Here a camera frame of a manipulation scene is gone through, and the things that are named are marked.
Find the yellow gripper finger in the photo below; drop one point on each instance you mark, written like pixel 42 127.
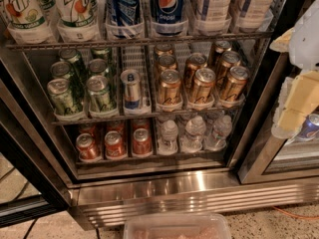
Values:
pixel 302 100
pixel 281 44

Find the right pepsi bottle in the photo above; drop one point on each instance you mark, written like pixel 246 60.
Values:
pixel 167 15

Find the front middle orange can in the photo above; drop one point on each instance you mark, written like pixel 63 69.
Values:
pixel 115 148

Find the back left gold can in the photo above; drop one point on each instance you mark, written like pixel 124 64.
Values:
pixel 161 49

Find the front right orange can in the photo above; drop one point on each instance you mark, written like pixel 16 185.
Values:
pixel 142 143

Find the wire shelf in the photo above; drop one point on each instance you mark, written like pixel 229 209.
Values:
pixel 145 116
pixel 137 42

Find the middle left gold can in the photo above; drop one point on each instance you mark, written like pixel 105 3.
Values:
pixel 166 62

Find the middle left green can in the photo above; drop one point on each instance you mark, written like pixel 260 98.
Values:
pixel 63 70

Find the middle centre gold can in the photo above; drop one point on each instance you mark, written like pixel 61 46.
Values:
pixel 194 62

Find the front left orange can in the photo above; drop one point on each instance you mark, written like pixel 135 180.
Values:
pixel 87 147

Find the middle wire shelf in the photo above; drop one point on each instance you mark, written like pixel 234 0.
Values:
pixel 145 116

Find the steel fridge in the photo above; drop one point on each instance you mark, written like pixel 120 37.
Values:
pixel 255 169

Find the front middle gold can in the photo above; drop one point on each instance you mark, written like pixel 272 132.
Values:
pixel 202 84

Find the red bull can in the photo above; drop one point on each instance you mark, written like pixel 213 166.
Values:
pixel 131 80

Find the middle water bottle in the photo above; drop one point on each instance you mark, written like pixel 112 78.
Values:
pixel 193 135

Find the gold can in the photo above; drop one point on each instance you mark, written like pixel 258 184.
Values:
pixel 202 84
pixel 227 60
pixel 169 87
pixel 161 49
pixel 216 50
pixel 166 62
pixel 234 83
pixel 194 62

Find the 7up bottle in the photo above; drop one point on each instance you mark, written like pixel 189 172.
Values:
pixel 27 22
pixel 78 20

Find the left white carton bottle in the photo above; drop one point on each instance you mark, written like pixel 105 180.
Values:
pixel 210 15

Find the front right gold can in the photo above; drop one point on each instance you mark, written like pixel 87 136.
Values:
pixel 234 83

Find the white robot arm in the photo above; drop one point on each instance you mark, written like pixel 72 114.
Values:
pixel 304 54

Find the front left green can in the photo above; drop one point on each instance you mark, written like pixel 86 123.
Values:
pixel 64 100

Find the left water bottle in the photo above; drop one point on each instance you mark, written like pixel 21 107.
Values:
pixel 168 138

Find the back left green can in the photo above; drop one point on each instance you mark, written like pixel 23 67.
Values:
pixel 74 57

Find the left pepsi bottle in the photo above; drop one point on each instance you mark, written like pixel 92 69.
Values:
pixel 126 17

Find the white carton bottle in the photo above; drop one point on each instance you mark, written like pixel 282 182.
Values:
pixel 210 15
pixel 248 15

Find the right white carton bottle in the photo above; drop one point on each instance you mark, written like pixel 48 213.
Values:
pixel 248 15

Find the clear plastic container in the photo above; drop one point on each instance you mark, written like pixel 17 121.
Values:
pixel 177 226

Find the orange can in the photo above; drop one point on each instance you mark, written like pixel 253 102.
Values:
pixel 87 147
pixel 142 143
pixel 115 148

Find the blue can behind glass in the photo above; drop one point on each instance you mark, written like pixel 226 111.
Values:
pixel 309 128

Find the green can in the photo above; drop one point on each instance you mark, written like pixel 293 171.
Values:
pixel 64 100
pixel 74 57
pixel 102 53
pixel 63 70
pixel 99 67
pixel 100 94

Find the back right gold can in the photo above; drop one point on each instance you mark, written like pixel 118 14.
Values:
pixel 216 50

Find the left 7up bottle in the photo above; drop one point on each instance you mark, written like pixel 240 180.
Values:
pixel 27 22

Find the pepsi bottle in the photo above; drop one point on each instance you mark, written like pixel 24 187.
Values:
pixel 126 17
pixel 167 15

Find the front left gold can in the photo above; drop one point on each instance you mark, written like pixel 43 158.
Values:
pixel 169 87

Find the upper wire shelf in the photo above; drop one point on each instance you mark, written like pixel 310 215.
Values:
pixel 137 42

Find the middle right gold can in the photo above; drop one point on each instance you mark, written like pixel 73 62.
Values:
pixel 227 60

